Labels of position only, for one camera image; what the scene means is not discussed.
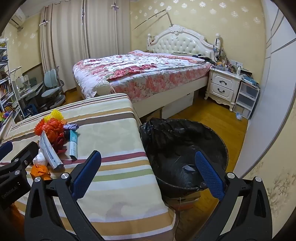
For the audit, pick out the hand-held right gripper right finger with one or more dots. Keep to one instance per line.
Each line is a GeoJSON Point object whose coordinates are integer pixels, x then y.
{"type": "Point", "coordinates": [209, 173]}

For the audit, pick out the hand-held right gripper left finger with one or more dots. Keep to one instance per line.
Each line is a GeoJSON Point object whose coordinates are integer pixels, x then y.
{"type": "Point", "coordinates": [86, 173]}

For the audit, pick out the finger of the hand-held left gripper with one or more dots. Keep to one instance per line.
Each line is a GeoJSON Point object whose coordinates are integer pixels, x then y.
{"type": "Point", "coordinates": [27, 151]}
{"type": "Point", "coordinates": [5, 147]}

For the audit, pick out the white tissue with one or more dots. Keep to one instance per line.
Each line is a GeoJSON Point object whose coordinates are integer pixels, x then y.
{"type": "Point", "coordinates": [39, 160]}

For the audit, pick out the white paper packet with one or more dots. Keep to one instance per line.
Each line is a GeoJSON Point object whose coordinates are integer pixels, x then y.
{"type": "Point", "coordinates": [49, 153]}

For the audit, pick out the orange paper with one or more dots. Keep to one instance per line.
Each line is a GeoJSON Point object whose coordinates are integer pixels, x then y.
{"type": "Point", "coordinates": [40, 171]}

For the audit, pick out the teal and white carton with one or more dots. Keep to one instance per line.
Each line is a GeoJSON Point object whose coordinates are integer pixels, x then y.
{"type": "Point", "coordinates": [73, 143]}

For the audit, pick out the orange plastic bag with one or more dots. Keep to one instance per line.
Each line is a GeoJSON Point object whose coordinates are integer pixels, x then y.
{"type": "Point", "coordinates": [55, 131]}

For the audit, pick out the black bagged trash bin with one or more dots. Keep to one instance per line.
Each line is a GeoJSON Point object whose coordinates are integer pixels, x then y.
{"type": "Point", "coordinates": [175, 150]}

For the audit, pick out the yellow foam mesh net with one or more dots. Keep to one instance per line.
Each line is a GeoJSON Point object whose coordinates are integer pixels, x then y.
{"type": "Point", "coordinates": [55, 115]}

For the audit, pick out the purple cloth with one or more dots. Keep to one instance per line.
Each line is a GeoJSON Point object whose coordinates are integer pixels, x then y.
{"type": "Point", "coordinates": [71, 127]}

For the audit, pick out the colourful plastic toy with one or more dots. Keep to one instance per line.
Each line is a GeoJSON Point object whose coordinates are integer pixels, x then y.
{"type": "Point", "coordinates": [4, 117]}

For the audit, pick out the striped cloth table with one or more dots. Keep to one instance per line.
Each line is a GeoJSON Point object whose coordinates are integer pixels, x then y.
{"type": "Point", "coordinates": [115, 139]}

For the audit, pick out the white bookshelf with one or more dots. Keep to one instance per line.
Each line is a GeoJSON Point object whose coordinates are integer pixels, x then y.
{"type": "Point", "coordinates": [7, 88]}

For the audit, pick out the study desk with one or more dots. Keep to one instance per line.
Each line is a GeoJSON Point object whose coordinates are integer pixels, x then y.
{"type": "Point", "coordinates": [30, 89]}

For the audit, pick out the clear plastic wrapper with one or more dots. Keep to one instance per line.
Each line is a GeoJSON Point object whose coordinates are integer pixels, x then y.
{"type": "Point", "coordinates": [239, 116]}

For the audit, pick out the white storage box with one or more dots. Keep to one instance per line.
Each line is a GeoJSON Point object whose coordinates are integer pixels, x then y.
{"type": "Point", "coordinates": [178, 104]}

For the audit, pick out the blue-grey desk chair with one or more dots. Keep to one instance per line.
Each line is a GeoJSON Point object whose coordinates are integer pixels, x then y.
{"type": "Point", "coordinates": [50, 78]}

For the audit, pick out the brown cardboard box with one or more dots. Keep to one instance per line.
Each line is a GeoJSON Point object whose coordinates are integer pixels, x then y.
{"type": "Point", "coordinates": [155, 113]}

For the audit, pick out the clear plastic drawer unit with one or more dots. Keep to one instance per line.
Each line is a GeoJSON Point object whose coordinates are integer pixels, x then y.
{"type": "Point", "coordinates": [246, 97]}

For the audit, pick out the white nightstand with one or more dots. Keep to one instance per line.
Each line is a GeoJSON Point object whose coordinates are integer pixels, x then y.
{"type": "Point", "coordinates": [223, 85]}

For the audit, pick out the stack of books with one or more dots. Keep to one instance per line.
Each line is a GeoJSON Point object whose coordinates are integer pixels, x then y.
{"type": "Point", "coordinates": [251, 80]}

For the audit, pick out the clutter of small bottles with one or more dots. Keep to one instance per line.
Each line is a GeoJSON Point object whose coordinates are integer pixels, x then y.
{"type": "Point", "coordinates": [225, 66]}

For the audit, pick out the white wardrobe door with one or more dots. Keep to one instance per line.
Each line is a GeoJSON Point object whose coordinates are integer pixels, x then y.
{"type": "Point", "coordinates": [272, 81]}

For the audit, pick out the dark clothing pile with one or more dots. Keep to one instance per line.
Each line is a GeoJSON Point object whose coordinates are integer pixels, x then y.
{"type": "Point", "coordinates": [203, 58]}

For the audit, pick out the floral quilt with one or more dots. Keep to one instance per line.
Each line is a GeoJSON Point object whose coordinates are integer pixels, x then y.
{"type": "Point", "coordinates": [138, 67]}

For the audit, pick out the beige curtain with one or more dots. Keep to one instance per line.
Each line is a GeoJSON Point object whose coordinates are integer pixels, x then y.
{"type": "Point", "coordinates": [106, 30]}
{"type": "Point", "coordinates": [67, 34]}

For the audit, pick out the white air conditioner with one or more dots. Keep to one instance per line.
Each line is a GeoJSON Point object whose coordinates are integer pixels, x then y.
{"type": "Point", "coordinates": [17, 18]}

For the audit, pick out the white tufted headboard bed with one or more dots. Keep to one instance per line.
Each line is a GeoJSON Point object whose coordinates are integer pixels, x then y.
{"type": "Point", "coordinates": [182, 44]}

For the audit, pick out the thin metal rod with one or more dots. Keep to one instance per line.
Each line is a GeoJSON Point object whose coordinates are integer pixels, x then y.
{"type": "Point", "coordinates": [150, 19]}

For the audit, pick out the white wooden bed rail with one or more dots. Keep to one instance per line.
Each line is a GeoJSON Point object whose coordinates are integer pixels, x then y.
{"type": "Point", "coordinates": [5, 127]}

